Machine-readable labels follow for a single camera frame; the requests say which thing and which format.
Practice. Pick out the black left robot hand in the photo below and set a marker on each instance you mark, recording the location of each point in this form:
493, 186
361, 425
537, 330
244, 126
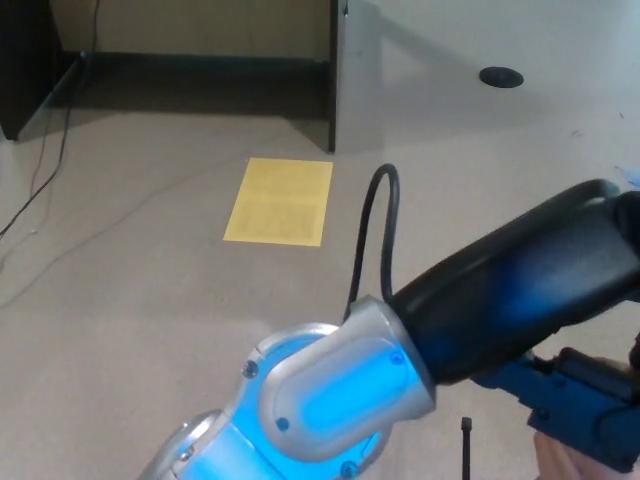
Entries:
510, 290

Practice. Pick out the person's bare hand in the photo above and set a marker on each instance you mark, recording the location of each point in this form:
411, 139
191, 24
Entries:
560, 462

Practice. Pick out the black tripod with phone holder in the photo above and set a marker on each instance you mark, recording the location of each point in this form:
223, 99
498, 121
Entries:
467, 450

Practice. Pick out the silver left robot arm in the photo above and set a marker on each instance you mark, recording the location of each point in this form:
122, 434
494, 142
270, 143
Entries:
345, 390

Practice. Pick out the round black floor cover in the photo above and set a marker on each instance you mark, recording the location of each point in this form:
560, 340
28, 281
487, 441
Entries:
501, 76

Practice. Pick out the yellow printed paper sheet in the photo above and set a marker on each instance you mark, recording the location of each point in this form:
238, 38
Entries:
280, 200

